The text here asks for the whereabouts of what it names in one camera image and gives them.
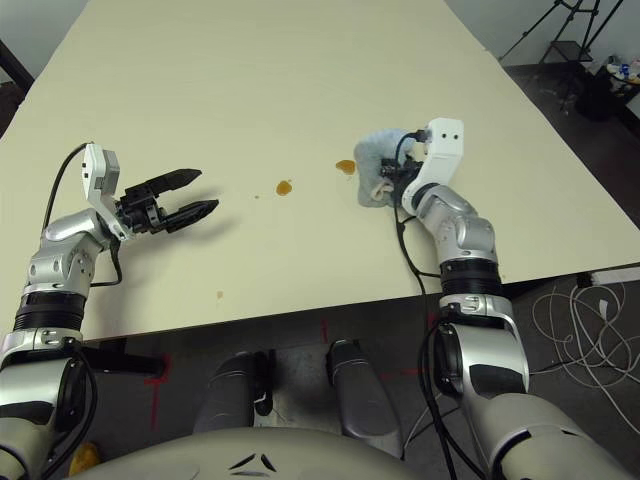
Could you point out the black tripod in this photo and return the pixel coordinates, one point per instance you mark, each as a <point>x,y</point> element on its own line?
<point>531,31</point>

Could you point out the dark foam puzzle mat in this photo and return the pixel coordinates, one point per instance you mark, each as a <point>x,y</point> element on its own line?
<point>10,107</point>

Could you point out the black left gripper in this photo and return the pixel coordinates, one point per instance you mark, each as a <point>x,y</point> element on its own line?
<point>140,212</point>

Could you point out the dark framed desk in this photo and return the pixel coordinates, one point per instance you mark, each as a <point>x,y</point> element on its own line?
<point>15,65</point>

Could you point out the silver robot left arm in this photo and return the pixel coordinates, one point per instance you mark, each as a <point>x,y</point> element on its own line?
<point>55,265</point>

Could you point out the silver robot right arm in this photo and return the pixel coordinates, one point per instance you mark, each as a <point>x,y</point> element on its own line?
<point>465,235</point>

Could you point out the grey robot right leg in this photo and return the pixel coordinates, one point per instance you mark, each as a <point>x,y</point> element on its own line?
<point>362,395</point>

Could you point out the white power strip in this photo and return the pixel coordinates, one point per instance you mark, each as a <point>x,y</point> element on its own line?
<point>612,276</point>

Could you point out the black table foot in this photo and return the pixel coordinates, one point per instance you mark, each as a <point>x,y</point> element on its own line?
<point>135,362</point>

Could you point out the large brown liquid spill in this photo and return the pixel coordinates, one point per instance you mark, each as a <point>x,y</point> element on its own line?
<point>345,165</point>

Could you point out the yellow floor object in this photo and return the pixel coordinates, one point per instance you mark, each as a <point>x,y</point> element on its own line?
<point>84,459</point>

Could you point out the grey robot left leg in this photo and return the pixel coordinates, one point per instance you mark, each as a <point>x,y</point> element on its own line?
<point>230,390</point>

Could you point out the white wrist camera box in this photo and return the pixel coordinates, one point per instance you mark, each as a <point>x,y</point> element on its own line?
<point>442,150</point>
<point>95,170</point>

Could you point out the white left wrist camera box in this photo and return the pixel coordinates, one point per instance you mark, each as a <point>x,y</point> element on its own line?
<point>95,170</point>

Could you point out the light blue terry rag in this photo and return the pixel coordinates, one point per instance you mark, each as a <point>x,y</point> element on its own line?
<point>372,150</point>

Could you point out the grey robot torso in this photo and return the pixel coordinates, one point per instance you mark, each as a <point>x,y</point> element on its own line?
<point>200,460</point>

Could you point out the round brown liquid spill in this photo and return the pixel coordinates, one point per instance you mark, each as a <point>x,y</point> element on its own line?
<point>284,187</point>

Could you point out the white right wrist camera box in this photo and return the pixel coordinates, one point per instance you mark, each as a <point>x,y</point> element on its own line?
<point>442,150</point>

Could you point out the white trash in bin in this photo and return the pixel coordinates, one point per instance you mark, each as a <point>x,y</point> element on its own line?
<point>622,70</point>

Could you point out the grey robot leg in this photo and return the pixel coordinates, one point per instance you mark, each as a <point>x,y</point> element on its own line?
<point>362,395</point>
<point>230,390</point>

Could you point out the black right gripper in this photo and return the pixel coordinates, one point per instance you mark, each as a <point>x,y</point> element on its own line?
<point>400,170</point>

